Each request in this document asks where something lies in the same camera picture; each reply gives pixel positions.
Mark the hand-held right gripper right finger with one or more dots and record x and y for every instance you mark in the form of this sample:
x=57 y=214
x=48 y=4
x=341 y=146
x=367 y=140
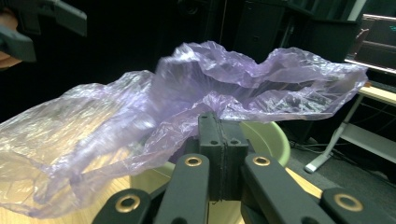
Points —
x=233 y=137

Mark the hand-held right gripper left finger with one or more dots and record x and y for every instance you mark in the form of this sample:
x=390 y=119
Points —
x=211 y=137

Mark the light green plastic bin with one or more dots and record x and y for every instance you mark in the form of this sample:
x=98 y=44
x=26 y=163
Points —
x=267 y=140

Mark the purple plastic bag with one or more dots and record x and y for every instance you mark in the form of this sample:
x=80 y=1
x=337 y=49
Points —
x=218 y=77

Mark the black cabinet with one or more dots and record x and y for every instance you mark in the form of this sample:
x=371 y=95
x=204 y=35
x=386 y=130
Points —
x=299 y=31

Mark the dark computer monitor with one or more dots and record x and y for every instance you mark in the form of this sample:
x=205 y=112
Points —
x=375 y=40

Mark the white metal table frame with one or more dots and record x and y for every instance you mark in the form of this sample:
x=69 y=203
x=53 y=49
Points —
x=370 y=137

